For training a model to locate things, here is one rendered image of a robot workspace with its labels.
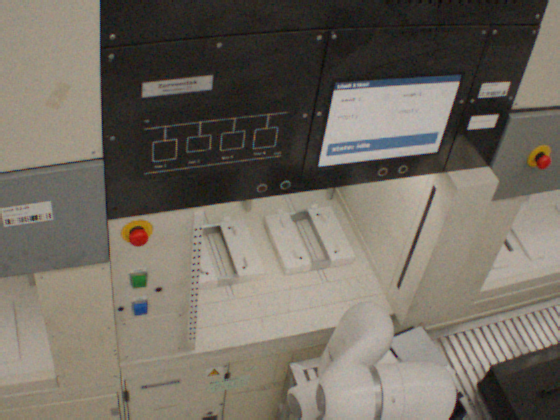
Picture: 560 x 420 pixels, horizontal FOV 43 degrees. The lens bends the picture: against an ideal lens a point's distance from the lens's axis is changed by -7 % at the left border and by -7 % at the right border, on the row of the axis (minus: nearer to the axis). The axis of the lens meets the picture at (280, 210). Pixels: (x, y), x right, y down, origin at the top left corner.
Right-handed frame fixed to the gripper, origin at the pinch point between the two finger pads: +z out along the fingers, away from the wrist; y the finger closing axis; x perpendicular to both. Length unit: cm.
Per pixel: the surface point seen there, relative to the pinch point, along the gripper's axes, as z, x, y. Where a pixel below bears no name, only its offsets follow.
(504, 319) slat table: 56, -32, -13
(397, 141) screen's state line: 1, 43, -27
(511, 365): 39.2, -22.6, 5.1
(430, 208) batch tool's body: 16.8, 18.3, -25.9
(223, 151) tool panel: -36, 45, -33
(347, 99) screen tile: -13, 55, -29
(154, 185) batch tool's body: -49, 39, -35
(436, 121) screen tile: 9, 47, -25
